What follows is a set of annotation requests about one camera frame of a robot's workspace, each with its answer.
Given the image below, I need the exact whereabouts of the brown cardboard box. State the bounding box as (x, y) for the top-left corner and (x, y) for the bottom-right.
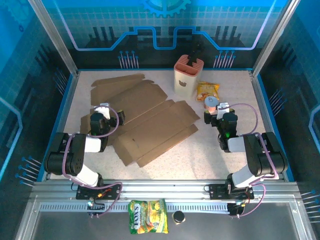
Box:
(79, 73), (169, 141)
(109, 99), (201, 168)

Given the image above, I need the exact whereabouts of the black controller box with LED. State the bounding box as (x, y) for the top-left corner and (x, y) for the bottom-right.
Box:
(86, 199), (106, 219)
(226, 201), (247, 219)

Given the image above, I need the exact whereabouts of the tin can orange print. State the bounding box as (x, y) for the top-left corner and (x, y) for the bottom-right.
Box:
(203, 96), (221, 115)

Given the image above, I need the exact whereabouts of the yellow snack bag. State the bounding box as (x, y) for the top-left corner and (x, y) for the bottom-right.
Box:
(195, 81), (220, 102)

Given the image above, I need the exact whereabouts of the cream knife block pink top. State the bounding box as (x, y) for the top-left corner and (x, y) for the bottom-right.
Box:
(173, 54), (205, 99)

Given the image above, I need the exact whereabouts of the green candy bag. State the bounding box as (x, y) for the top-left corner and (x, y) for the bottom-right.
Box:
(127, 198), (170, 235)

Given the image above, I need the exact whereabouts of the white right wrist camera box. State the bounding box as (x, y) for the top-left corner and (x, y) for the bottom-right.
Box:
(216, 101), (230, 120)

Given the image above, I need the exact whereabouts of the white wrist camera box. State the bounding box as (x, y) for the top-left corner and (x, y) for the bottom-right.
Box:
(216, 101), (230, 120)
(93, 102), (111, 120)

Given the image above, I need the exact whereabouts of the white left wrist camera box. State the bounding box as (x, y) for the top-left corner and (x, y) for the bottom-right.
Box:
(93, 102), (111, 120)

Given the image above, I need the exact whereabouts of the black knife handle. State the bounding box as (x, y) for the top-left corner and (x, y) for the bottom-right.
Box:
(187, 42), (206, 68)

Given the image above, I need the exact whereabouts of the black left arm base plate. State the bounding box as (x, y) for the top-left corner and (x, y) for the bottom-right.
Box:
(75, 183), (123, 201)

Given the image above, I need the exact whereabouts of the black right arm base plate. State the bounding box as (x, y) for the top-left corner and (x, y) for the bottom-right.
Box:
(208, 183), (255, 201)

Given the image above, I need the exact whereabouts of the aluminium frame rail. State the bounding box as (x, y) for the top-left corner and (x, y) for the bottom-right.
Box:
(29, 178), (302, 204)

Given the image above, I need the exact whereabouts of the slotted grey cable duct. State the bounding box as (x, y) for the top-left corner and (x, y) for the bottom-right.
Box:
(38, 201), (232, 214)

